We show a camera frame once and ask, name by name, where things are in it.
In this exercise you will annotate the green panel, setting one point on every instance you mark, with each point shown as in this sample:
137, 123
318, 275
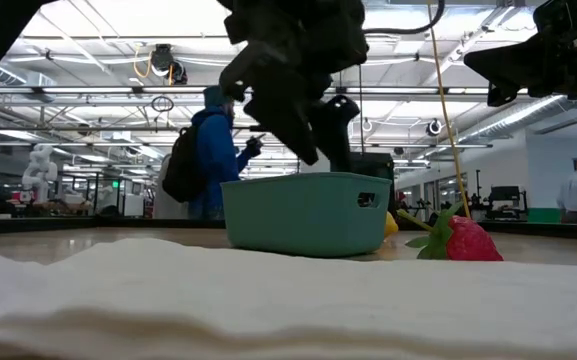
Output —
543, 216

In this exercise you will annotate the teal plastic tub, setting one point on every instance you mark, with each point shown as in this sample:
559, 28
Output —
303, 215

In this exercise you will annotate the black backpack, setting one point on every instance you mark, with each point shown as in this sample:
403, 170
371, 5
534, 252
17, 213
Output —
183, 165

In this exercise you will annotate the white folded cloth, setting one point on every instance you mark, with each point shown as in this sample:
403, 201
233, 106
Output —
288, 305

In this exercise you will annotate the yellow lemon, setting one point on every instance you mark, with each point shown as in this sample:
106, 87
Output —
390, 225

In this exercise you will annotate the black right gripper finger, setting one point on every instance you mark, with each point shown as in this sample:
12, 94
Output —
503, 92
510, 60

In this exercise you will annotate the silver ceiling duct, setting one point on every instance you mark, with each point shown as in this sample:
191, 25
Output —
513, 120

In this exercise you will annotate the red strawberry with green leaves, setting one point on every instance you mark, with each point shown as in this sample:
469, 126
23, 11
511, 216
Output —
470, 242

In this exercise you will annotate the white humanoid robot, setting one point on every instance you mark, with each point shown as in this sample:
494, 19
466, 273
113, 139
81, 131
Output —
39, 172

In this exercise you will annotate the black equipment cart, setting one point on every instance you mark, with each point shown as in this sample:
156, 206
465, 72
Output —
505, 200

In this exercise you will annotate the black aluminium table frame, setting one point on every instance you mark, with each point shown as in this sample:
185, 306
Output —
68, 226

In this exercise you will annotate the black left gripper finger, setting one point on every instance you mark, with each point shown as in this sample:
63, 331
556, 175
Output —
338, 135
288, 115

